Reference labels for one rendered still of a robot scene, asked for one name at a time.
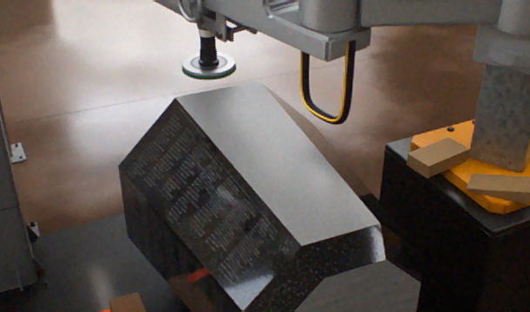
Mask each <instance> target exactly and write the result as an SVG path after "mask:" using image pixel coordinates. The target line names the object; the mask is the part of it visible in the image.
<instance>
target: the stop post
mask: <svg viewBox="0 0 530 312"><path fill-rule="evenodd" d="M0 114H1V117H2V122H3V128H4V131H5V135H6V139H7V143H8V147H9V150H10V161H11V164H15V163H19V162H23V161H26V158H25V155H24V152H23V149H22V146H21V143H16V144H13V145H11V144H10V136H9V131H8V128H7V125H6V120H5V117H4V112H3V106H2V102H1V98H0Z"/></svg>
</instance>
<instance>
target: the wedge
mask: <svg viewBox="0 0 530 312"><path fill-rule="evenodd" d="M466 190H467V191H469V192H475V193H479V194H483V195H486V196H489V197H493V198H500V199H504V200H507V201H515V202H519V203H522V204H525V205H530V177H526V176H513V175H498V174H484V173H472V175H471V177H470V180H469V182H468V186H467V189H466Z"/></svg>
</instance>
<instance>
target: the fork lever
mask: <svg viewBox="0 0 530 312"><path fill-rule="evenodd" d="M153 1H154V2H156V3H158V4H159V5H161V6H163V7H165V8H167V9H169V10H171V11H173V12H174V13H176V14H178V15H180V16H182V14H181V12H180V9H179V8H178V7H176V6H174V5H172V4H170V3H169V1H168V0H153ZM226 20H227V21H228V22H230V23H233V24H235V25H237V26H235V27H232V28H231V27H229V26H227V25H226V40H227V41H229V42H233V34H234V33H237V32H240V31H242V30H247V31H249V32H251V33H253V34H254V35H257V34H258V31H257V30H255V29H252V28H250V27H248V26H245V25H244V24H242V23H239V22H236V21H234V20H232V19H231V18H228V17H227V18H226ZM196 23H197V24H198V25H200V26H202V27H204V28H205V29H208V30H210V31H212V32H213V33H215V36H216V37H217V39H218V40H219V39H221V38H222V33H221V32H220V30H218V31H217V27H216V19H214V18H212V17H209V16H206V15H204V16H202V17H201V19H200V20H199V21H198V22H196Z"/></svg>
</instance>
